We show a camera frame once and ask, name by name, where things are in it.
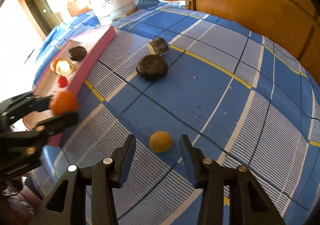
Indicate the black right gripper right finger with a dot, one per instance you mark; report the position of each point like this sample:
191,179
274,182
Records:
206,174

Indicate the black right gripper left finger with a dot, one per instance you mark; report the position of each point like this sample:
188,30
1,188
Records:
110,173

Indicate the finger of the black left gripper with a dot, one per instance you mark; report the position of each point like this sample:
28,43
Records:
55,122
17,107

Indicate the large orange tangerine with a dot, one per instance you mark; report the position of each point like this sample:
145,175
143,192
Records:
63,102

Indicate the red tomato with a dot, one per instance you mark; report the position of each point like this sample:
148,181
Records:
62,82

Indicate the yellow starfruit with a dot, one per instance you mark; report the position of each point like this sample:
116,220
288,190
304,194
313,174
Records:
64,68

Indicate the pink shallow box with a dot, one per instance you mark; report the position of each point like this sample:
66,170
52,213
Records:
94,41

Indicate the tan round fruit lower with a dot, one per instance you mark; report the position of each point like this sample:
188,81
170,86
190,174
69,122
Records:
160,142

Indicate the small orange tangerine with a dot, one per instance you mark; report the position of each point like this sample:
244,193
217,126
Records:
53,64

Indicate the blue plaid tablecloth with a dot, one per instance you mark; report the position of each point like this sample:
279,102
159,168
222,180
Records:
240,98

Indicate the wooden glass door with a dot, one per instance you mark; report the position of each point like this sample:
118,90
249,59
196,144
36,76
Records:
43,15

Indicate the white power plug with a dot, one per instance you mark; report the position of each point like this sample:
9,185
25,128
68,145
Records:
182,3

